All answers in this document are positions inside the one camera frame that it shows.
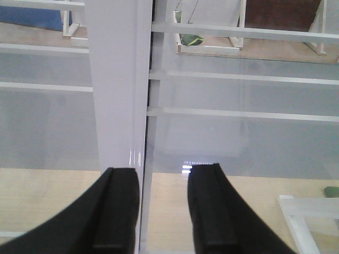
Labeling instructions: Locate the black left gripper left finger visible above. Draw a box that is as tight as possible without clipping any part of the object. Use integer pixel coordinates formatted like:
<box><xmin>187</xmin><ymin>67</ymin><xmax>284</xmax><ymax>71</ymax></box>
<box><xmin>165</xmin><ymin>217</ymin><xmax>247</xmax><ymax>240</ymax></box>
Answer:
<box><xmin>1</xmin><ymin>168</ymin><xmax>140</xmax><ymax>253</ymax></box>

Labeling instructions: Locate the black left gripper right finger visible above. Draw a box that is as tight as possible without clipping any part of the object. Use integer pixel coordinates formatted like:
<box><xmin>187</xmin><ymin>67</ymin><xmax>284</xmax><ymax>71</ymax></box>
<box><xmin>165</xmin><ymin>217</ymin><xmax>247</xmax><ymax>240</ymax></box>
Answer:
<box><xmin>188</xmin><ymin>164</ymin><xmax>294</xmax><ymax>253</ymax></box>

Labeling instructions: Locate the green object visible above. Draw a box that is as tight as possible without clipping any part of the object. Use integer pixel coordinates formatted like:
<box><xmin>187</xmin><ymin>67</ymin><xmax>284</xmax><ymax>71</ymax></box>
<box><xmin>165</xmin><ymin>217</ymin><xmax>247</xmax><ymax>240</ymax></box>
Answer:
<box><xmin>175</xmin><ymin>11</ymin><xmax>204</xmax><ymax>46</ymax></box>

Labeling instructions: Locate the white sliding glass door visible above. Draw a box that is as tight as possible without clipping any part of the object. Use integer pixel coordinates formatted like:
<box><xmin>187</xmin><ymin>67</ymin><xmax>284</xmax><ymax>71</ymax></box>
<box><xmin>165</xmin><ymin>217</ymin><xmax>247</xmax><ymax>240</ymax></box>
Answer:
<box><xmin>1</xmin><ymin>1</ymin><xmax>153</xmax><ymax>243</ymax></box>

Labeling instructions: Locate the white triangular support bracket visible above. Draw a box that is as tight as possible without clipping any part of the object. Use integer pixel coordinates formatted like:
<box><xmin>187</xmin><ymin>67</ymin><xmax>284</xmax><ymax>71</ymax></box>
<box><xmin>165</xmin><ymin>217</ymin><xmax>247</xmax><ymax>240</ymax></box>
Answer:
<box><xmin>278</xmin><ymin>195</ymin><xmax>338</xmax><ymax>253</ymax></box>

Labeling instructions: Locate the white fixed glass panel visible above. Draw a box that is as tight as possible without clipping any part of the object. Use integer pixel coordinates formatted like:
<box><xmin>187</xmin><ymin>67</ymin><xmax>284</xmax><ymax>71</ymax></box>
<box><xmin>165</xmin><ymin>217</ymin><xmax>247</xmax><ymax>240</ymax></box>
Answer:
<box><xmin>140</xmin><ymin>1</ymin><xmax>338</xmax><ymax>253</ymax></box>

